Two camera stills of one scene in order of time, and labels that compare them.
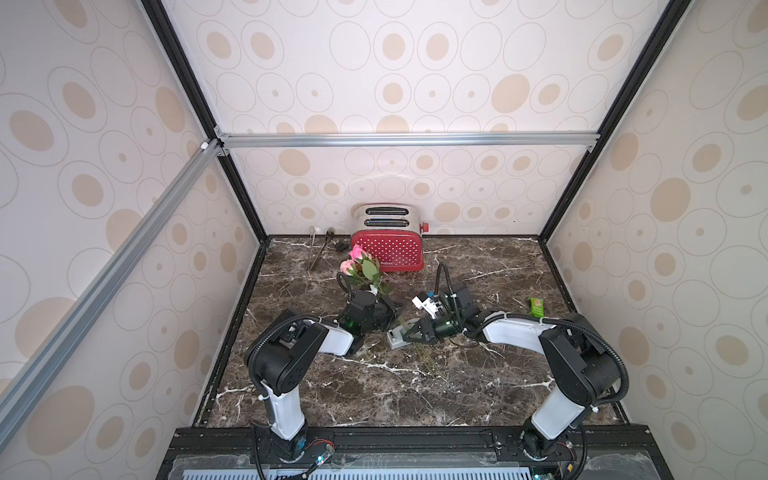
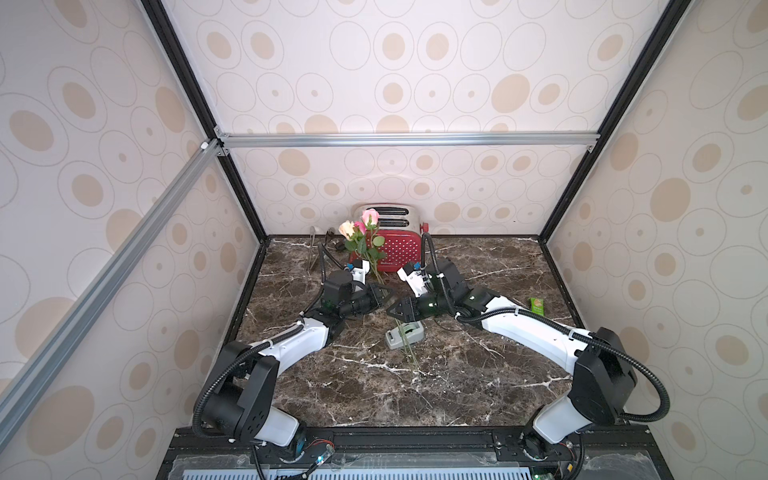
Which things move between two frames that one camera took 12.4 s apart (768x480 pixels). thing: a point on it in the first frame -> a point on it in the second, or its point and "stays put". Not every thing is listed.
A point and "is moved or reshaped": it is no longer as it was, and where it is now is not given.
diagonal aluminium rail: x=111 y=272 stays put
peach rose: x=370 y=273 is moved or reshaped
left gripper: x=390 y=308 -> x=374 y=295
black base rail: x=414 y=453 stays put
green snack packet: x=537 y=307 stays put
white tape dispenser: x=395 y=337 stays put
